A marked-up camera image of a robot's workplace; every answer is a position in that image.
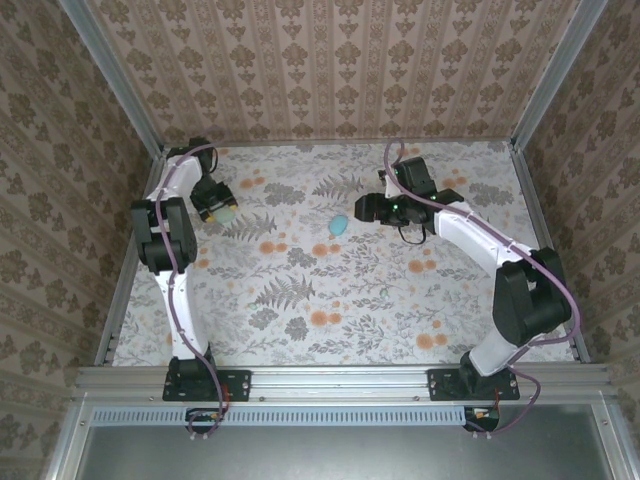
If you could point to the mint green earbud charging case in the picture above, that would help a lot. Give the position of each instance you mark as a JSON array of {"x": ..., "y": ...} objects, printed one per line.
[{"x": 226, "y": 216}]

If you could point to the blue earbud charging case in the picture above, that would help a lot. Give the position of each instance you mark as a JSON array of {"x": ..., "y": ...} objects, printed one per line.
[{"x": 339, "y": 226}]

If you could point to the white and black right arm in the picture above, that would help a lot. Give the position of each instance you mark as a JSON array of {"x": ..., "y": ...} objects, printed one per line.
[{"x": 475, "y": 235}]

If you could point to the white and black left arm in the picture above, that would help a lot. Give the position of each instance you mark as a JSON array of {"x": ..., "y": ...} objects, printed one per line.
[{"x": 182, "y": 310}]

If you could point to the floral patterned tablecloth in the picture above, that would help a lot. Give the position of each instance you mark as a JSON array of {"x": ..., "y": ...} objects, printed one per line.
[{"x": 350, "y": 280}]

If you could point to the small black electronics board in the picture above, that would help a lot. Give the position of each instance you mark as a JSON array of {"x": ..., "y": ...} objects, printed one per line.
[
  {"x": 482, "y": 417},
  {"x": 205, "y": 416}
]

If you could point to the grey metal sheet panel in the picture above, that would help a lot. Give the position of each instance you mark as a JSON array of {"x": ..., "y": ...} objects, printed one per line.
[{"x": 350, "y": 450}]

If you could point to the aluminium side rail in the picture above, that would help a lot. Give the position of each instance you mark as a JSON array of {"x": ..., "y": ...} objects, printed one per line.
[
  {"x": 550, "y": 250},
  {"x": 117, "y": 320}
]

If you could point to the aluminium frame corner post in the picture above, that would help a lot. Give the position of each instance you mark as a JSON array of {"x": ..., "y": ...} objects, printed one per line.
[
  {"x": 555, "y": 75},
  {"x": 116, "y": 80}
]

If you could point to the aluminium base rail beam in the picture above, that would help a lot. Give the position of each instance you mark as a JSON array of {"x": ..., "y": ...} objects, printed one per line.
[{"x": 340, "y": 382}]

